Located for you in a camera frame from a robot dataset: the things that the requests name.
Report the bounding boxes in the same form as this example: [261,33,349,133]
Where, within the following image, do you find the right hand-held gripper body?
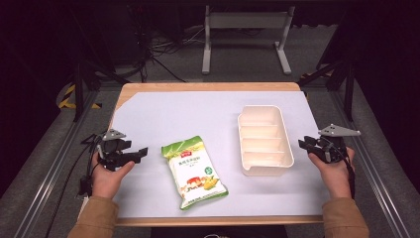
[316,123,362,165]

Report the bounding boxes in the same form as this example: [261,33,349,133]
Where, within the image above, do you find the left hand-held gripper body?
[97,128,133,173]

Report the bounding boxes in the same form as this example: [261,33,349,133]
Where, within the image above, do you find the white divided plastic box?
[237,104,295,178]

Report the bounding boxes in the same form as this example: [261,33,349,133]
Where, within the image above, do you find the green and white food bag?
[160,135,230,211]

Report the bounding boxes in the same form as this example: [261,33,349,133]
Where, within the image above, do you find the person's right hand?
[308,146,357,200]

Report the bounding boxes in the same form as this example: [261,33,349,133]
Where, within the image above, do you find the person's left hand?
[90,152,136,200]

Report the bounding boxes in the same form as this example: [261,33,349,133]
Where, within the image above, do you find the white table mat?
[111,90,332,219]

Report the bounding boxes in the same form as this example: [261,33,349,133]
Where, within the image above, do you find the black metal stand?
[72,59,131,123]
[297,60,357,123]

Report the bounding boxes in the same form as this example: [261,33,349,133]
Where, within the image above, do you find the yellow and black striped tape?
[57,83,102,110]

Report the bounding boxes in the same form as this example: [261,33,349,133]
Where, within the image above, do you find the person's dark clothing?
[150,225,289,238]

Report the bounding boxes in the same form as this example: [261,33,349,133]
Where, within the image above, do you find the white metal stand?
[201,4,296,76]

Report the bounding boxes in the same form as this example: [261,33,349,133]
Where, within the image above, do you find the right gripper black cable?
[343,154,357,200]

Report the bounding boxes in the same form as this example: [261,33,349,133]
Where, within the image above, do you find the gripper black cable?
[343,154,357,200]
[76,133,104,198]

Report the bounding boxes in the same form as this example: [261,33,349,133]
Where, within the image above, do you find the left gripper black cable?
[76,133,104,198]

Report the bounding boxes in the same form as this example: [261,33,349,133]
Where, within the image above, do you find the aluminium rail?
[13,90,100,238]
[330,90,414,238]

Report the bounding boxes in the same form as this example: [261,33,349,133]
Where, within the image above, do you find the black floor cables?
[130,19,207,83]

